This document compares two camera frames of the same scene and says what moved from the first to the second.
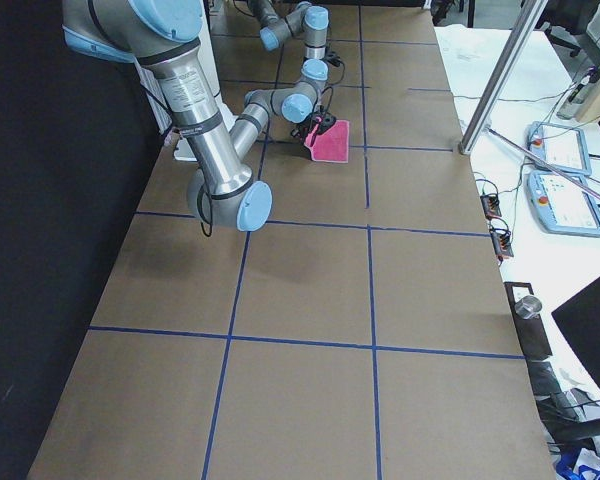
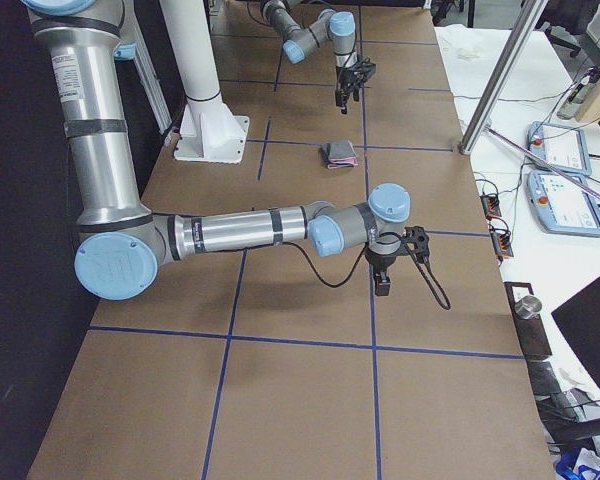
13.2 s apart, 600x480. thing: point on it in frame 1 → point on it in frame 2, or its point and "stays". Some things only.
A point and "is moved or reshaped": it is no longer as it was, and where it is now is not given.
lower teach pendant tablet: [562, 205] stays
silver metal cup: [528, 306] stays
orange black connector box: [491, 207] stays
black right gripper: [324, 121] → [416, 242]
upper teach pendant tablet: [563, 148] stays
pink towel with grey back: [330, 146] is moved or reshaped
